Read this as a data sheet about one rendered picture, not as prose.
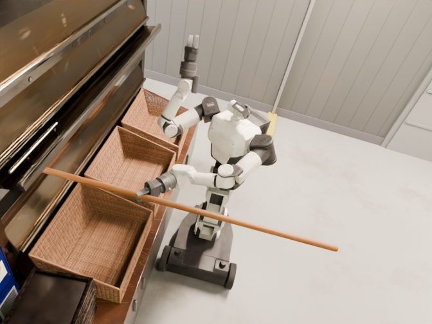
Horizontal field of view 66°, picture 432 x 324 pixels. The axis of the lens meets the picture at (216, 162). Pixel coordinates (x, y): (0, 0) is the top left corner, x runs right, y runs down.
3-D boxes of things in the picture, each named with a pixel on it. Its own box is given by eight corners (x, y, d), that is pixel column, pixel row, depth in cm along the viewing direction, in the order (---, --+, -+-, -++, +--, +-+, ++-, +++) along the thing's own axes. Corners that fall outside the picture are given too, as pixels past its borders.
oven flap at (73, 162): (16, 252, 157) (-9, 225, 145) (141, 79, 291) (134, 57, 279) (24, 253, 156) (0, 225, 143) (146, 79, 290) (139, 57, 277)
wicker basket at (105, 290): (34, 283, 181) (24, 255, 163) (82, 206, 224) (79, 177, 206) (121, 305, 181) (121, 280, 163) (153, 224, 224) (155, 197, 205)
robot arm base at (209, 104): (196, 113, 207) (211, 103, 210) (208, 129, 205) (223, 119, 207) (195, 103, 193) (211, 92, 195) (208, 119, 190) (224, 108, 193)
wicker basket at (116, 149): (85, 203, 226) (81, 174, 208) (116, 152, 269) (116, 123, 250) (154, 220, 226) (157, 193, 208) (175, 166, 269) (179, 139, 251)
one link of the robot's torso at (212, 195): (200, 209, 246) (213, 160, 218) (224, 215, 246) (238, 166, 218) (196, 224, 234) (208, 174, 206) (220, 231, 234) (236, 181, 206)
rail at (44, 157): (23, 187, 124) (18, 186, 124) (161, 26, 258) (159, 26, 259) (20, 182, 122) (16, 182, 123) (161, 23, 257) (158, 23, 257)
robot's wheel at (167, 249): (166, 245, 273) (164, 243, 254) (171, 247, 273) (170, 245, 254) (159, 270, 267) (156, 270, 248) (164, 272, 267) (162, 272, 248)
